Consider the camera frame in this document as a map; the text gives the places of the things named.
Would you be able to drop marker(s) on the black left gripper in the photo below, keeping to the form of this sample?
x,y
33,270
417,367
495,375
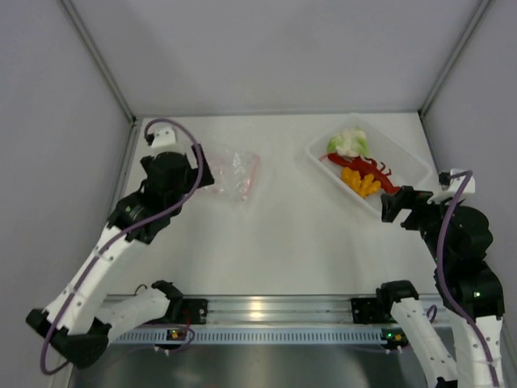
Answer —
x,y
193,174

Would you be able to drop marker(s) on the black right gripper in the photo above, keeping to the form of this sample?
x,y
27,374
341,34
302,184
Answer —
x,y
406,197

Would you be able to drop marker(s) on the orange toy food piece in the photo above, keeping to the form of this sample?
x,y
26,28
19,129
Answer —
x,y
362,186

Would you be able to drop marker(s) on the red toy lobster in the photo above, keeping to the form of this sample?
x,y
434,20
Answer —
x,y
365,166

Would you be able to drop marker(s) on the clear zip top bag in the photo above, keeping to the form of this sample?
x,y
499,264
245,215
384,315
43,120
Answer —
x,y
234,172

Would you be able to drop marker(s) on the white toy cauliflower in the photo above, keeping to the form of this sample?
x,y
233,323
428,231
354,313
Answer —
x,y
351,142

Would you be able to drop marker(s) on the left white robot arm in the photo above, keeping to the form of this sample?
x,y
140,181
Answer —
x,y
75,324

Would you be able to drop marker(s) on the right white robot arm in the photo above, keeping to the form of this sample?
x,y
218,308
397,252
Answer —
x,y
458,238

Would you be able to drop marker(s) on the white perforated plastic basket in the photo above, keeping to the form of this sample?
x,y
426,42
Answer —
x,y
388,161

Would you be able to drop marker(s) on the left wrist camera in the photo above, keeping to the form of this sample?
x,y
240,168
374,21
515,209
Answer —
x,y
163,138

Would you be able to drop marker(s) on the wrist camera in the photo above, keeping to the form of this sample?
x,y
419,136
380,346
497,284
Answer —
x,y
163,138
456,182

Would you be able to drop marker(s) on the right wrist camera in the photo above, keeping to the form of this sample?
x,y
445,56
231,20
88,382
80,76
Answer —
x,y
456,182

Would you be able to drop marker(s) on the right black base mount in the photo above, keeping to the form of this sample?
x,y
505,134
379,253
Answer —
x,y
368,310

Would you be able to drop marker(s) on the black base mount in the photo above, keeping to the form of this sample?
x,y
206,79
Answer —
x,y
186,311
368,310

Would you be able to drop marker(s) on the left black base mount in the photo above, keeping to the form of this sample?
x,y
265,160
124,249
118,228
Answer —
x,y
186,311

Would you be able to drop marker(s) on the aluminium mounting rail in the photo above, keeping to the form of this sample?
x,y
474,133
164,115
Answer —
x,y
236,310

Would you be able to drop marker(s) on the white slotted cable duct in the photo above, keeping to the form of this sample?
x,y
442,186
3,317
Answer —
x,y
279,335

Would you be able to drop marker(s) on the left aluminium corner post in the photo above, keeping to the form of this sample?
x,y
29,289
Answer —
x,y
97,57

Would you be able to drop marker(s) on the aluminium corner post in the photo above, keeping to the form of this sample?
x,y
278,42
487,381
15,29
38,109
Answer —
x,y
97,57
480,10

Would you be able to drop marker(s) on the right aluminium corner post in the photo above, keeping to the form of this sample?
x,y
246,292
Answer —
x,y
480,10

